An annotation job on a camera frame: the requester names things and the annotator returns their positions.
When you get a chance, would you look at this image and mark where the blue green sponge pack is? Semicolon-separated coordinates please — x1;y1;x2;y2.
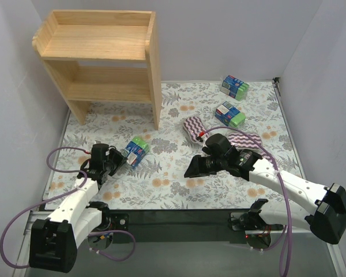
215;102;246;128
122;136;150;168
220;75;249;101

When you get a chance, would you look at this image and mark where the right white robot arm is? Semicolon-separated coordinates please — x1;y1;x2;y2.
184;134;346;245

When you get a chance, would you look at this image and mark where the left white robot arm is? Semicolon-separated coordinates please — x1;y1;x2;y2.
29;143;129;273

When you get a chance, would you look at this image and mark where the wooden two-tier shelf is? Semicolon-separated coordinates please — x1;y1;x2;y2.
32;10;162;126

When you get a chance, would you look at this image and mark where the pink wavy sponge middle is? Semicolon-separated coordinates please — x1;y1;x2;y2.
228;133;262;151

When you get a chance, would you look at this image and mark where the pink wavy sponge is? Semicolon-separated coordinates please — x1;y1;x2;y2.
259;151;277;167
228;133;262;151
183;116;206;145

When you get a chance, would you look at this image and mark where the pink wavy sponge right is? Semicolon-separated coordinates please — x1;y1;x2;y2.
259;151;277;167

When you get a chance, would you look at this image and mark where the floral patterned table mat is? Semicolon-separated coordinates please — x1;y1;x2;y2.
45;81;303;211

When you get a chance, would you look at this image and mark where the pink wavy sponge left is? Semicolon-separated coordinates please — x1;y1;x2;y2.
183;116;206;145

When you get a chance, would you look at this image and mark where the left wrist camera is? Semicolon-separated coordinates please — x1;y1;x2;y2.
93;140;105;144

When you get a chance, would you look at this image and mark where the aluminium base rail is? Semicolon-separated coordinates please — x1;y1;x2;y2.
24;209;309;235

